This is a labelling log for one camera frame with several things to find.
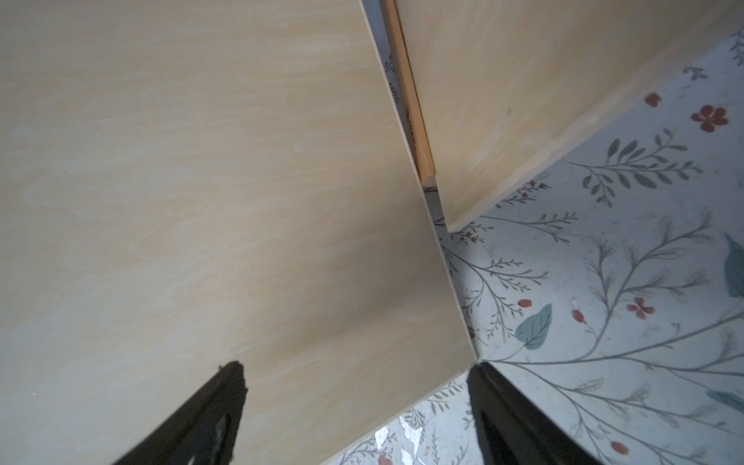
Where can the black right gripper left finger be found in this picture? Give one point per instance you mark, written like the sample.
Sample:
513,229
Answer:
202,430

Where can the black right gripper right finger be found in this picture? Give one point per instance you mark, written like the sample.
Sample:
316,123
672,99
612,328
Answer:
511,429

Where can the plywood board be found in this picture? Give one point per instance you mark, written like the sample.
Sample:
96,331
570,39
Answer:
186,184
507,88

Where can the right wooden easel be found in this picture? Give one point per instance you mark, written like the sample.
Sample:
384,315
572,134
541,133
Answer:
419,143

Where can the floral table mat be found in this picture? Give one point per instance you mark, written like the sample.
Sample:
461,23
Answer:
609,288

